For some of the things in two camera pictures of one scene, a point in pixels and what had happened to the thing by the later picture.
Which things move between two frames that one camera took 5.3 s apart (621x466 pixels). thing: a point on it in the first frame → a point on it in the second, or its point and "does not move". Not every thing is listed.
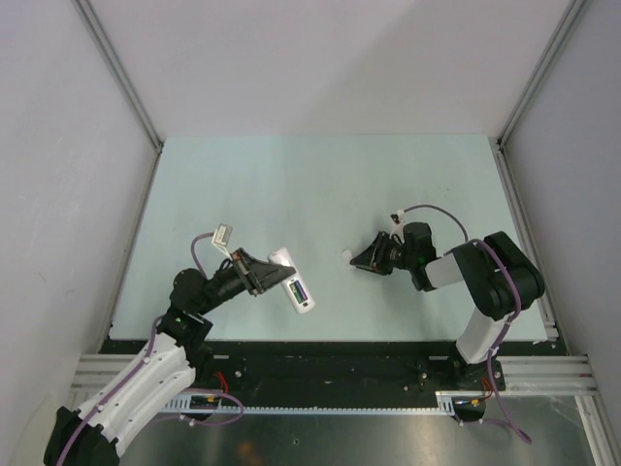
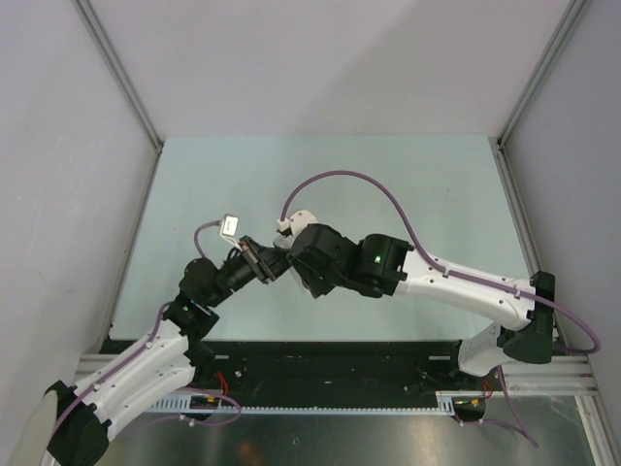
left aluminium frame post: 117,69 does not move
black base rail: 310,366 does not move
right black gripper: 373,257 → 316,287
